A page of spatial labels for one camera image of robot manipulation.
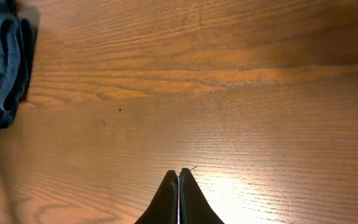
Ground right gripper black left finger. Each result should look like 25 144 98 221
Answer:
135 170 178 224

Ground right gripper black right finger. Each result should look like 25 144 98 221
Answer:
179 168 224 224

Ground dark blue shorts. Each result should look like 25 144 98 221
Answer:
0 0 36 129

